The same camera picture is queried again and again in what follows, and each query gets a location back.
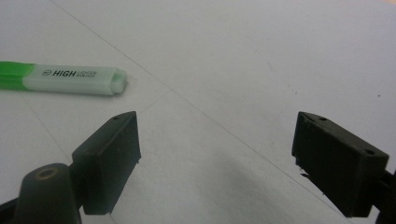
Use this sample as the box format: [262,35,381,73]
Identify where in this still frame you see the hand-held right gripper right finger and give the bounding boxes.
[290,111,390,218]

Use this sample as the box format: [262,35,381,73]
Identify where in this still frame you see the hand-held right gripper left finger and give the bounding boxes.
[71,110,142,216]

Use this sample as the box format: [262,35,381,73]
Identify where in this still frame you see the green highlighter pen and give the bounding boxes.
[0,61,128,96]

